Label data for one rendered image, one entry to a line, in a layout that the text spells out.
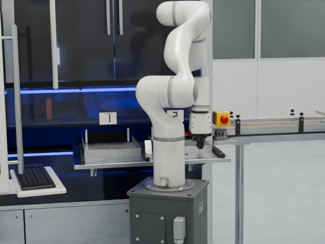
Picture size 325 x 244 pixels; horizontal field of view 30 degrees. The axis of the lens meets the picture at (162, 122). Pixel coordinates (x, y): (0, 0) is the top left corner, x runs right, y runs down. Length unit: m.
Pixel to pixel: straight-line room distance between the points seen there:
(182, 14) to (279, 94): 5.74
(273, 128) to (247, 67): 4.66
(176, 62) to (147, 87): 0.15
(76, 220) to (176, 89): 1.16
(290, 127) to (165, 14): 1.18
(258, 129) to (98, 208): 0.95
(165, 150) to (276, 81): 5.92
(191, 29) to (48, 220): 1.28
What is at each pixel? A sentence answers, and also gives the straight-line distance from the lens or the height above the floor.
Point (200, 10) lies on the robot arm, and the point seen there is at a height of 1.53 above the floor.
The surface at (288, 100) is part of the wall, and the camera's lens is 8.19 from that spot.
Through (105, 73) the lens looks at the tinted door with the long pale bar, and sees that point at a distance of 3.01.
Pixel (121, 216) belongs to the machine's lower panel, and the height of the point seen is 0.51.
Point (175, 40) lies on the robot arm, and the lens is 2.36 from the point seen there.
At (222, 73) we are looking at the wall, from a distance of 7.87.
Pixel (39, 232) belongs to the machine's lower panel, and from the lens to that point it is 3.16.
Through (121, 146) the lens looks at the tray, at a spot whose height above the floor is 0.88.
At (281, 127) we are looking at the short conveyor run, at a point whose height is 0.92.
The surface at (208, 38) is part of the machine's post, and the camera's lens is 3.07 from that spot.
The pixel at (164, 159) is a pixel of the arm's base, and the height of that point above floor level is 0.98.
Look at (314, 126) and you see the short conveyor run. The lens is 3.42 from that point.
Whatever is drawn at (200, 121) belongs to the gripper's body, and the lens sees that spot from 2.79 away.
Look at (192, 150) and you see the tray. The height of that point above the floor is 0.89.
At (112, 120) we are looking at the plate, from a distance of 3.03.
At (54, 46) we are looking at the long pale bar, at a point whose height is 1.38.
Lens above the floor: 1.46
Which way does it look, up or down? 9 degrees down
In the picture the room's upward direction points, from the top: 1 degrees counter-clockwise
